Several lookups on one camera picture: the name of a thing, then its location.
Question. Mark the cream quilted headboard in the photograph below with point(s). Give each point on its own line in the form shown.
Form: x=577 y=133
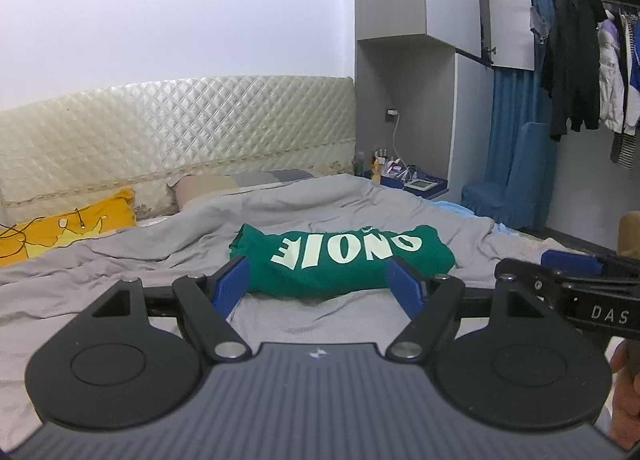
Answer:
x=175 y=130

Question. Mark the light blue sheet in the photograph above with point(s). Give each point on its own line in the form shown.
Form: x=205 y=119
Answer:
x=470 y=215

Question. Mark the person's right hand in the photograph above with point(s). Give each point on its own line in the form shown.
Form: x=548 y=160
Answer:
x=622 y=405

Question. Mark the grey duvet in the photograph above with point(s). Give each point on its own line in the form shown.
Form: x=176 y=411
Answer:
x=150 y=240

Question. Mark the yellow bottle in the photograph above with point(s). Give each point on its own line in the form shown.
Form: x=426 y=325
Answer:
x=376 y=168

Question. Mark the black hanging coat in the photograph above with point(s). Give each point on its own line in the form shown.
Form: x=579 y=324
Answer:
x=575 y=65

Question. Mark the striped hanging garment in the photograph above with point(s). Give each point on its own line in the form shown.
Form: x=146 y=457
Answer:
x=625 y=150

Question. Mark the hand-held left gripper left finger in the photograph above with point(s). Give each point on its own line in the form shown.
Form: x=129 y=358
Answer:
x=232 y=285

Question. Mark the beige pillow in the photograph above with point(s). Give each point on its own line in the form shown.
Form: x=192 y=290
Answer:
x=210 y=187

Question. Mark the blue curtain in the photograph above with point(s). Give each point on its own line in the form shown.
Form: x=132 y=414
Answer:
x=502 y=130

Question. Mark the green zip hoodie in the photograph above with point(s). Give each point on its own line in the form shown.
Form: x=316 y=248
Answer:
x=350 y=280

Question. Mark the grey hanging garment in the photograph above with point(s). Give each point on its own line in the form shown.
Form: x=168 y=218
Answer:
x=539 y=25

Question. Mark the white wall charger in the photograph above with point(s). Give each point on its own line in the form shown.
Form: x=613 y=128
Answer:
x=393 y=114

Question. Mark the white purple hanging jacket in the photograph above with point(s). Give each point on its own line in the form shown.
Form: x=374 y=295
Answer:
x=611 y=75

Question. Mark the yellow pillow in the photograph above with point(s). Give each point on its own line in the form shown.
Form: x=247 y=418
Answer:
x=112 y=215

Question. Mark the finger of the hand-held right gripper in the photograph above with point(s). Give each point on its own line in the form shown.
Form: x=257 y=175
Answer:
x=535 y=277
x=575 y=262

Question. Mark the green bottle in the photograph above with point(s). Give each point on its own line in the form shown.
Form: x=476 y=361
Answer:
x=360 y=165

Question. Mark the blue nightstand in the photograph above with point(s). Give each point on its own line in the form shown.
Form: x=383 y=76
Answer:
x=430 y=190

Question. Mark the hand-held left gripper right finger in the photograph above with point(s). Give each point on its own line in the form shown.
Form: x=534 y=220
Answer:
x=405 y=287

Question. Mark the white tablet device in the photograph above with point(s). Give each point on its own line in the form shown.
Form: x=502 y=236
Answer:
x=421 y=184

